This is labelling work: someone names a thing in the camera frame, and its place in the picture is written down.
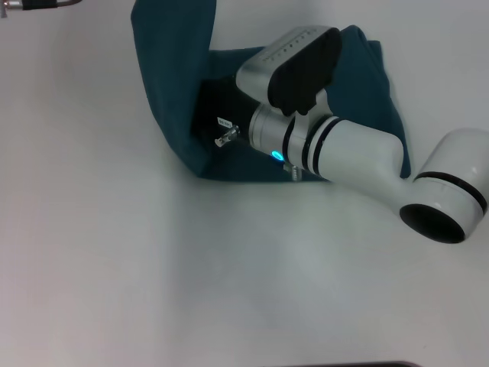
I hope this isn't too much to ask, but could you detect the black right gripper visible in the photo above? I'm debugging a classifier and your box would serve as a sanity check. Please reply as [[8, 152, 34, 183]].
[[190, 74, 261, 154]]

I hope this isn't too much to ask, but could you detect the teal t-shirt with cream letters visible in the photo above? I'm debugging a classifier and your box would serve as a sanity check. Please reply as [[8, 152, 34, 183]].
[[131, 0, 413, 184]]

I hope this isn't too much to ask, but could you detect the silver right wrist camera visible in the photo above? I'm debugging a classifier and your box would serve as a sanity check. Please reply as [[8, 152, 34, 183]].
[[235, 24, 343, 118]]

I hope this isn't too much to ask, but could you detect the grey left arm cable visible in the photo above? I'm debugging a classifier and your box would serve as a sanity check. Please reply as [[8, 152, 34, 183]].
[[0, 0, 84, 19]]

